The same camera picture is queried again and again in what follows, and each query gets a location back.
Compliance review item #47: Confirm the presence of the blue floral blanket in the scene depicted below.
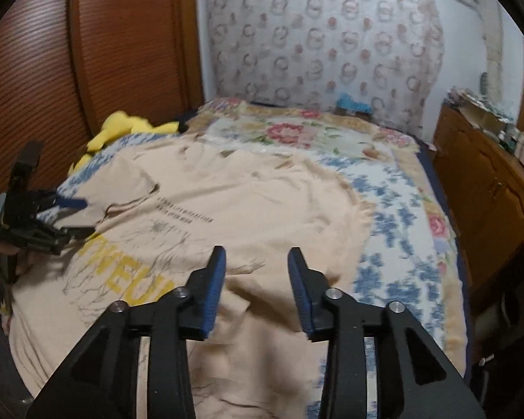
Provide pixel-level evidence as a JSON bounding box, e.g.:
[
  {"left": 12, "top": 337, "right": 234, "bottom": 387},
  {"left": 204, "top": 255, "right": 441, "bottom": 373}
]
[{"left": 57, "top": 133, "right": 464, "bottom": 402}]

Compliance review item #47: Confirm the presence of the wooden slatted wardrobe door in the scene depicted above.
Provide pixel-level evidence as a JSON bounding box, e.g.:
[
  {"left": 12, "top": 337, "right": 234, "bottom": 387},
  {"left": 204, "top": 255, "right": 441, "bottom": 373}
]
[{"left": 0, "top": 0, "right": 204, "bottom": 228}]

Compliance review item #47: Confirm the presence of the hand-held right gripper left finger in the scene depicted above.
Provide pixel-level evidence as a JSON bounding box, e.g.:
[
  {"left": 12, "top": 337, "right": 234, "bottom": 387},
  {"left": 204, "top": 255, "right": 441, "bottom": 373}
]
[{"left": 26, "top": 245, "right": 227, "bottom": 419}]

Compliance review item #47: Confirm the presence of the cardboard box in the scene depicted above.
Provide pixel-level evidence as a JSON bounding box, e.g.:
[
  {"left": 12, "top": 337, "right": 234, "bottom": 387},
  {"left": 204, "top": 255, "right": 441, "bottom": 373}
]
[{"left": 456, "top": 96, "right": 508, "bottom": 135}]

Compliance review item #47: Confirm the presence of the yellow plush toy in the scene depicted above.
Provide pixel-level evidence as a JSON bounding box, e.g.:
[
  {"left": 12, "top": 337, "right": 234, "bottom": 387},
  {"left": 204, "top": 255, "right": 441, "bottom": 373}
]
[{"left": 67, "top": 111, "right": 189, "bottom": 175}]

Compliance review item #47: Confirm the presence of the blue plastic bag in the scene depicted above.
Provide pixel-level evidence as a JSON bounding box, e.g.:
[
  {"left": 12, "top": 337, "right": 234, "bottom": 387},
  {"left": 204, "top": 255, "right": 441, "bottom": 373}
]
[{"left": 335, "top": 91, "right": 373, "bottom": 117}]

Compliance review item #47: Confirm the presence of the pink floral quilt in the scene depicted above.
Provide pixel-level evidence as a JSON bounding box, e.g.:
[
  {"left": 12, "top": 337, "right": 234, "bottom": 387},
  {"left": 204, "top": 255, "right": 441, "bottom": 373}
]
[{"left": 175, "top": 98, "right": 469, "bottom": 378}]

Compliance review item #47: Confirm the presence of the beige printed t-shirt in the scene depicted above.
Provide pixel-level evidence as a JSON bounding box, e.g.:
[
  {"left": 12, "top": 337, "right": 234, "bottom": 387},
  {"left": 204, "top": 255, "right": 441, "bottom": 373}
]
[{"left": 9, "top": 133, "right": 376, "bottom": 419}]

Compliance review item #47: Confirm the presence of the ring patterned sheer curtain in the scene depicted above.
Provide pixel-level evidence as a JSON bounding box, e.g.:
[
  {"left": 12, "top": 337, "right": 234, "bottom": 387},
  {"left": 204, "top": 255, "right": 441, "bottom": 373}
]
[{"left": 203, "top": 0, "right": 446, "bottom": 140}]

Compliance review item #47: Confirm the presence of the cream tied curtain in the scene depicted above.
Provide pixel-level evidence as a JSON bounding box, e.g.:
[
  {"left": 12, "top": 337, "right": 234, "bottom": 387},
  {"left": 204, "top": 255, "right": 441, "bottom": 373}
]
[{"left": 482, "top": 9, "right": 506, "bottom": 101}]

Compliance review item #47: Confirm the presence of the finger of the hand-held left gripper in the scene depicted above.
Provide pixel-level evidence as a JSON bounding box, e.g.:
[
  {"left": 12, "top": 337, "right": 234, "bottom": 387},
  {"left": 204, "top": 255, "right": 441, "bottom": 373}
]
[
  {"left": 37, "top": 224, "right": 97, "bottom": 246},
  {"left": 32, "top": 190, "right": 88, "bottom": 218}
]

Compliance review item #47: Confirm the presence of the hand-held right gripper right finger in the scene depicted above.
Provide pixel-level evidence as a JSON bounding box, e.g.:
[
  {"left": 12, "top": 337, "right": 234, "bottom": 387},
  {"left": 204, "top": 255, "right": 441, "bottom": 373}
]
[{"left": 287, "top": 247, "right": 485, "bottom": 419}]

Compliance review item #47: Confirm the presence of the wooden cabinet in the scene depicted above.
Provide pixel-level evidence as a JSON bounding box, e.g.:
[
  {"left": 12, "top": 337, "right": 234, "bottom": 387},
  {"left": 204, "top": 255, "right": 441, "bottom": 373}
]
[{"left": 432, "top": 105, "right": 524, "bottom": 315}]

